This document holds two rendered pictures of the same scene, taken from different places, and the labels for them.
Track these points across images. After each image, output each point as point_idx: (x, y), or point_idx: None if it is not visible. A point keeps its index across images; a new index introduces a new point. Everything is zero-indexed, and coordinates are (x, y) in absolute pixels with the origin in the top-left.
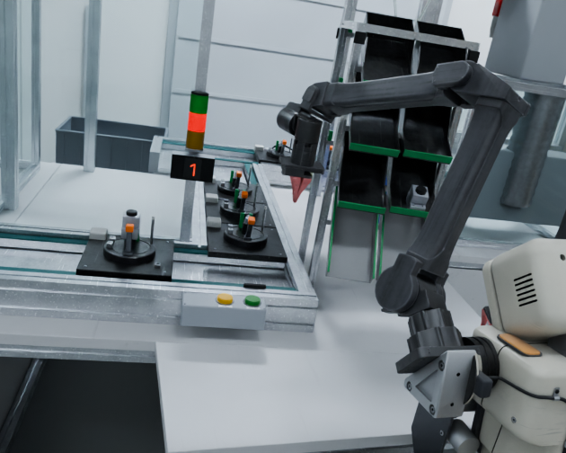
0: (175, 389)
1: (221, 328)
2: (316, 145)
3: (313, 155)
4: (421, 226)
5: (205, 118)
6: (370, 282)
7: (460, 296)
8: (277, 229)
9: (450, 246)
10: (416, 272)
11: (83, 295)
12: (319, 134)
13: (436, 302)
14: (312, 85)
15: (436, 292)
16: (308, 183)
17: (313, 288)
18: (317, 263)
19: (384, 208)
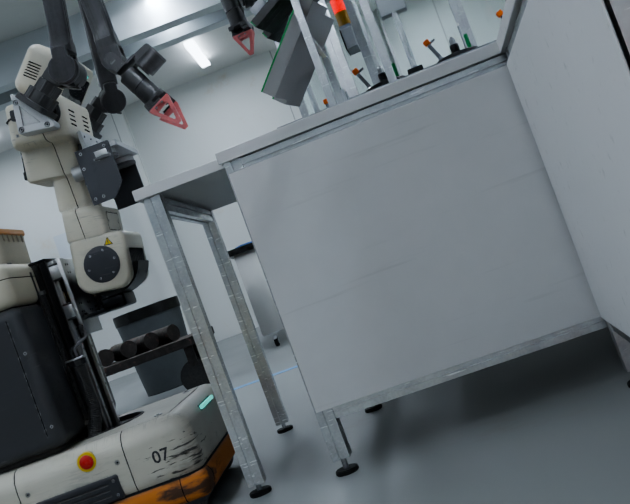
0: None
1: None
2: (227, 12)
3: (229, 20)
4: (296, 31)
5: (332, 1)
6: (283, 103)
7: (352, 99)
8: (417, 71)
9: (95, 70)
10: (101, 88)
11: None
12: (225, 5)
13: (92, 101)
14: None
15: (100, 96)
16: (235, 40)
17: (296, 120)
18: (336, 97)
19: (262, 33)
